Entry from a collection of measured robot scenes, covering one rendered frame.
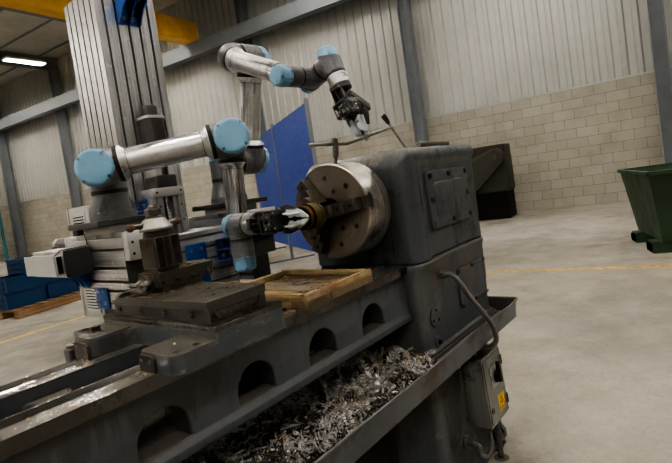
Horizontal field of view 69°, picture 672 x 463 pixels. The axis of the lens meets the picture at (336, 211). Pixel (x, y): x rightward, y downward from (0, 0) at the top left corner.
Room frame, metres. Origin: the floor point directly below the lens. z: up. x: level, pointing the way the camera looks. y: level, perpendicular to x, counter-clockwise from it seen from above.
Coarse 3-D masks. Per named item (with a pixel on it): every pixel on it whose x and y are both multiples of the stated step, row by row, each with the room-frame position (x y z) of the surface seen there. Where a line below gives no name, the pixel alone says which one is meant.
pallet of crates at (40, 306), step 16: (16, 272) 7.02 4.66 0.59; (0, 288) 6.72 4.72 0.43; (16, 288) 6.79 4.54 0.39; (32, 288) 7.00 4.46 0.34; (48, 288) 7.21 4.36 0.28; (64, 288) 7.43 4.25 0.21; (0, 304) 6.71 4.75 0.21; (16, 304) 6.77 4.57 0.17; (32, 304) 7.00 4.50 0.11; (48, 304) 6.97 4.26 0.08; (64, 304) 7.19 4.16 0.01
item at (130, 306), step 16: (192, 288) 1.17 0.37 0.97; (224, 288) 1.11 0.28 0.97; (240, 288) 1.08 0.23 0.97; (256, 288) 1.08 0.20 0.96; (128, 304) 1.17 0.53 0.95; (144, 304) 1.13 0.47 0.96; (160, 304) 1.08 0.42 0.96; (176, 304) 1.04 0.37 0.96; (192, 304) 1.01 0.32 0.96; (208, 304) 0.98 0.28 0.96; (224, 304) 1.01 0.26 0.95; (240, 304) 1.05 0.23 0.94; (256, 304) 1.08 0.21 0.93; (192, 320) 1.02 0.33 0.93; (208, 320) 0.99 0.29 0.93
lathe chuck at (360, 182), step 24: (336, 168) 1.58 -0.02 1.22; (360, 168) 1.62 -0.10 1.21; (336, 192) 1.59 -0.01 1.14; (360, 192) 1.53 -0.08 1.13; (336, 216) 1.70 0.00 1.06; (360, 216) 1.54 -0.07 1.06; (384, 216) 1.58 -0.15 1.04; (312, 240) 1.68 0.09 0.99; (336, 240) 1.61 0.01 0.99; (360, 240) 1.55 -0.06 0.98
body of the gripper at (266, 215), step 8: (256, 216) 1.57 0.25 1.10; (264, 216) 1.50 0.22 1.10; (272, 216) 1.49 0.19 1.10; (280, 216) 1.52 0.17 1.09; (248, 224) 1.54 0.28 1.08; (256, 224) 1.52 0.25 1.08; (264, 224) 1.50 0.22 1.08; (272, 224) 1.49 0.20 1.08; (280, 224) 1.51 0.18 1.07; (256, 232) 1.57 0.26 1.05; (272, 232) 1.51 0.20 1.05
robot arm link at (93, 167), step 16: (208, 128) 1.59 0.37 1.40; (224, 128) 1.58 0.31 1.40; (240, 128) 1.60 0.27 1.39; (144, 144) 1.57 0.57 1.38; (160, 144) 1.56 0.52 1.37; (176, 144) 1.57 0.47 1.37; (192, 144) 1.58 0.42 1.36; (208, 144) 1.58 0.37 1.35; (224, 144) 1.58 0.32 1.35; (240, 144) 1.60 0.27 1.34; (80, 160) 1.48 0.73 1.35; (96, 160) 1.49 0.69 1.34; (112, 160) 1.50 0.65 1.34; (128, 160) 1.53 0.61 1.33; (144, 160) 1.54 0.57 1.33; (160, 160) 1.56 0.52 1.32; (176, 160) 1.58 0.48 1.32; (80, 176) 1.48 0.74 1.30; (96, 176) 1.49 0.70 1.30; (112, 176) 1.50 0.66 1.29; (128, 176) 1.55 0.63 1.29
